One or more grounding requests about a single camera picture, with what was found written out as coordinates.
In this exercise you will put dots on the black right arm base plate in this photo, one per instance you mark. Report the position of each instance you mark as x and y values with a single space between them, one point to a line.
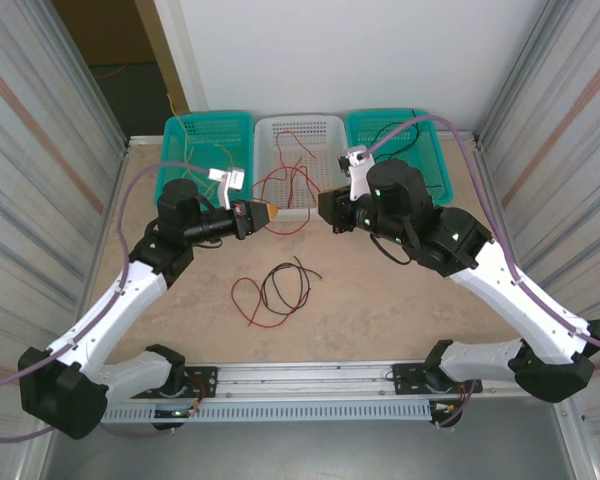
405 377

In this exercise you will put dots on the teal plastic basket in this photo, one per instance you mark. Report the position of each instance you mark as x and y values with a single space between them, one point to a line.
205 130
430 155

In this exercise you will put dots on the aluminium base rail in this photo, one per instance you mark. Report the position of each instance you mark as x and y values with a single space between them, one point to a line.
300 375

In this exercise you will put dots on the white plastic basket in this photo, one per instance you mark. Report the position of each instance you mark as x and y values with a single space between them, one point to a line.
325 135

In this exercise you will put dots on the brown wooden door frame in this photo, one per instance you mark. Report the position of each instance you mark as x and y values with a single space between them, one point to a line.
160 50

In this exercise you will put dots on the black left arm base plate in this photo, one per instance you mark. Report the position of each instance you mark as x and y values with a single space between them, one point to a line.
205 380

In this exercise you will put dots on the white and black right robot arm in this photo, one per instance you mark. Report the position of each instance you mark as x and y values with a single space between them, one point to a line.
515 315

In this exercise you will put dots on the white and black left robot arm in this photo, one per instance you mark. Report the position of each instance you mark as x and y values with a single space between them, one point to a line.
130 300

